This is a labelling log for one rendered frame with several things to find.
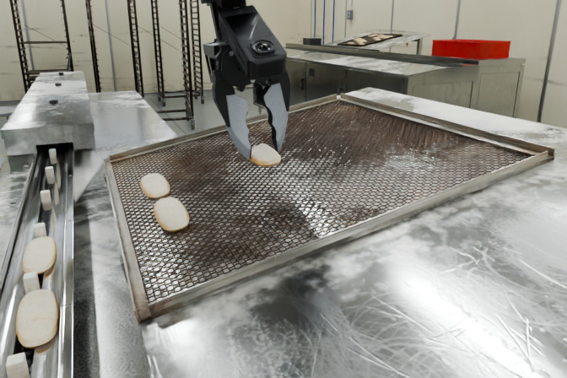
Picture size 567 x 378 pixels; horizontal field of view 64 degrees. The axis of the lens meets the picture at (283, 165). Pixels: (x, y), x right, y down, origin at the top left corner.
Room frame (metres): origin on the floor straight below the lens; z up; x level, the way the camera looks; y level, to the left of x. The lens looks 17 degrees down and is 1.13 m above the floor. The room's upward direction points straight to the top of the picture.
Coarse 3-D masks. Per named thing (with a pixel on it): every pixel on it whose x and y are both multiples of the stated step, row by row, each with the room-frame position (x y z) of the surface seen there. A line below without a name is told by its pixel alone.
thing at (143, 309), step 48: (336, 96) 0.97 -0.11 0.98; (192, 144) 0.82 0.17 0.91; (288, 144) 0.73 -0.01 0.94; (336, 144) 0.69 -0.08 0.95; (432, 144) 0.63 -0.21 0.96; (528, 144) 0.55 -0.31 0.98; (192, 192) 0.59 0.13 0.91; (240, 192) 0.57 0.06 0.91; (336, 192) 0.52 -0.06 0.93; (432, 192) 0.48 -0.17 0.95; (144, 240) 0.47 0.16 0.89; (192, 240) 0.45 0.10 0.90; (336, 240) 0.40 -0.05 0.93; (144, 288) 0.38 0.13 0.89; (192, 288) 0.35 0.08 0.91
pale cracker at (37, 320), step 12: (24, 300) 0.40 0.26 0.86; (36, 300) 0.40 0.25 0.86; (48, 300) 0.40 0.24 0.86; (24, 312) 0.38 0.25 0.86; (36, 312) 0.38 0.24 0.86; (48, 312) 0.38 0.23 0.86; (24, 324) 0.36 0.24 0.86; (36, 324) 0.36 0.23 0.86; (48, 324) 0.36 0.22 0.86; (24, 336) 0.35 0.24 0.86; (36, 336) 0.35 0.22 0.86; (48, 336) 0.35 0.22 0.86
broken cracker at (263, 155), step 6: (264, 144) 0.62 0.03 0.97; (252, 150) 0.60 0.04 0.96; (258, 150) 0.59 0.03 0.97; (264, 150) 0.58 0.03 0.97; (270, 150) 0.58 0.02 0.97; (252, 156) 0.58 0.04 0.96; (258, 156) 0.57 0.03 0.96; (264, 156) 0.57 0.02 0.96; (270, 156) 0.56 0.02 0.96; (276, 156) 0.56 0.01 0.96; (258, 162) 0.56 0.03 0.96; (264, 162) 0.55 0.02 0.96; (270, 162) 0.55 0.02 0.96; (276, 162) 0.55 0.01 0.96
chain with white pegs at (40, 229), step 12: (48, 168) 0.81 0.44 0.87; (48, 180) 0.81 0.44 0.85; (48, 192) 0.68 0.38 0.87; (48, 204) 0.68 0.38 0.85; (48, 216) 0.66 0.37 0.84; (36, 228) 0.55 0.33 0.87; (48, 228) 0.61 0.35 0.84; (24, 276) 0.43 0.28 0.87; (36, 276) 0.43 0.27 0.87; (24, 288) 0.42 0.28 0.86; (36, 288) 0.43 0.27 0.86; (24, 348) 0.35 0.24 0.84; (12, 360) 0.30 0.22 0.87; (24, 360) 0.31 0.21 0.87; (12, 372) 0.30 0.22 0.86; (24, 372) 0.30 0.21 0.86
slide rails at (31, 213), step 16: (48, 144) 1.06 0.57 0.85; (64, 144) 1.06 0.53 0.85; (48, 160) 0.93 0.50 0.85; (64, 160) 0.93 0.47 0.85; (64, 176) 0.82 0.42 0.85; (32, 192) 0.73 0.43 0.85; (64, 192) 0.73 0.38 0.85; (32, 208) 0.66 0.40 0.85; (64, 208) 0.66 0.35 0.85; (32, 224) 0.60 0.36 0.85; (64, 224) 0.60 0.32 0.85; (16, 256) 0.51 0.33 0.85; (16, 272) 0.47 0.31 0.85; (48, 272) 0.47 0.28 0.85; (16, 288) 0.44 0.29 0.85; (48, 288) 0.44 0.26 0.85; (0, 304) 0.41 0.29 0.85; (16, 304) 0.41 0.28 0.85; (0, 320) 0.38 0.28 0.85; (0, 336) 0.36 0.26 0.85; (16, 336) 0.36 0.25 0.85; (0, 352) 0.33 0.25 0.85; (48, 352) 0.33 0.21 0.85; (0, 368) 0.32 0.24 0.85; (32, 368) 0.32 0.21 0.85; (48, 368) 0.32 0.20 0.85
